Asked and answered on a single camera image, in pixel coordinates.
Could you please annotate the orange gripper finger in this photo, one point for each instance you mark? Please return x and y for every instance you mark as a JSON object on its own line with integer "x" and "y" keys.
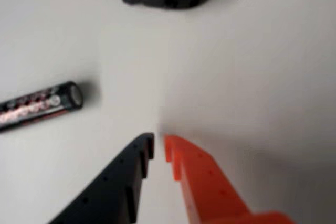
{"x": 210, "y": 192}

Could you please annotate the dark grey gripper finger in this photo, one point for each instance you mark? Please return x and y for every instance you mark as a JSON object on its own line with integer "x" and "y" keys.
{"x": 113, "y": 190}

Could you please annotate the black battery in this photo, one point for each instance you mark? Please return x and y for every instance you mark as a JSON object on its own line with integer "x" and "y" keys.
{"x": 34, "y": 108}

